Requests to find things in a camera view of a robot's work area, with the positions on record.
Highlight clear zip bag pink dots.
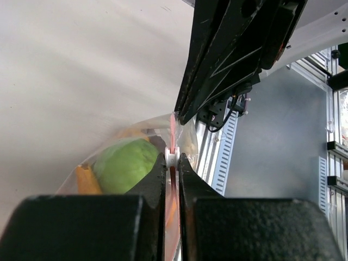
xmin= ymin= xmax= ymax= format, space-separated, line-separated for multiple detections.
xmin=55 ymin=111 xmax=202 ymax=261

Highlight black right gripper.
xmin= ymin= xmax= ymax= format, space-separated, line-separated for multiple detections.
xmin=178 ymin=1 xmax=307 ymax=125

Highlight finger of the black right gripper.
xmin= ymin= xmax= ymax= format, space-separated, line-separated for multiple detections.
xmin=175 ymin=1 xmax=226 ymax=117

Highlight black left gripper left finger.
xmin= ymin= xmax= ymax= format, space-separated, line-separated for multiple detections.
xmin=1 ymin=154 xmax=166 ymax=260

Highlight ginger root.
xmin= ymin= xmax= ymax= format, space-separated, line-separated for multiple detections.
xmin=74 ymin=129 xmax=154 ymax=195

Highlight aluminium mounting rail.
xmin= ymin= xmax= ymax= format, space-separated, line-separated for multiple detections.
xmin=195 ymin=117 xmax=223 ymax=185

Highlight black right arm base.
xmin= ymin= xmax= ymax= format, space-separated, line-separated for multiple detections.
xmin=197 ymin=82 xmax=252 ymax=133

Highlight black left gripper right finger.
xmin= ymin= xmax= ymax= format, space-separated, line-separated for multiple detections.
xmin=177 ymin=154 xmax=343 ymax=260

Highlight white zip slider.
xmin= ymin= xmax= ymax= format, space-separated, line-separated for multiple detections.
xmin=164 ymin=147 xmax=180 ymax=168

